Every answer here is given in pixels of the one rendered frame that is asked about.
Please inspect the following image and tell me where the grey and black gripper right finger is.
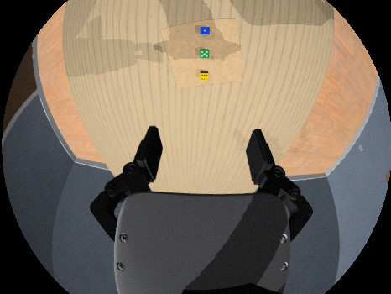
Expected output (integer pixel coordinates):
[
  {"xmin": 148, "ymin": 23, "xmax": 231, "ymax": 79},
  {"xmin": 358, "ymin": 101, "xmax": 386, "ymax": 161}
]
[{"xmin": 246, "ymin": 129, "xmax": 313, "ymax": 243}]

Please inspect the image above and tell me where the yellow die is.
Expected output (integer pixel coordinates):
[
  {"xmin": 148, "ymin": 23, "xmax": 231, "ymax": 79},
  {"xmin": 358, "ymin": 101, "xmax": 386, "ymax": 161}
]
[{"xmin": 200, "ymin": 71, "xmax": 209, "ymax": 81}]

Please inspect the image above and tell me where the tan mat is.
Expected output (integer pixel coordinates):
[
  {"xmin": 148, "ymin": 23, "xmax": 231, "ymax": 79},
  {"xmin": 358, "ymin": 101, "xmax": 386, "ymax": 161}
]
[{"xmin": 161, "ymin": 19, "xmax": 242, "ymax": 89}]

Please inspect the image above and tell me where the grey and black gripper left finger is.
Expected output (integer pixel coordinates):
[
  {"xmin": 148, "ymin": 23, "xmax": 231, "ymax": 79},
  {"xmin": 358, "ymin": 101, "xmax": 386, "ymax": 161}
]
[{"xmin": 90, "ymin": 126, "xmax": 163, "ymax": 242}]

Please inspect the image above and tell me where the blue die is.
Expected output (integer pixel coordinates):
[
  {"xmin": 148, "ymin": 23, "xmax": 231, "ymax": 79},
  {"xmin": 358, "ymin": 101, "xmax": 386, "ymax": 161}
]
[{"xmin": 201, "ymin": 27, "xmax": 210, "ymax": 34}]

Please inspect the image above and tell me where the green die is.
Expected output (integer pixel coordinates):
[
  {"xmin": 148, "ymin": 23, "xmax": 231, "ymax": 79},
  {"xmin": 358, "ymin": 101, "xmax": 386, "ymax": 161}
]
[{"xmin": 200, "ymin": 50, "xmax": 209, "ymax": 58}]

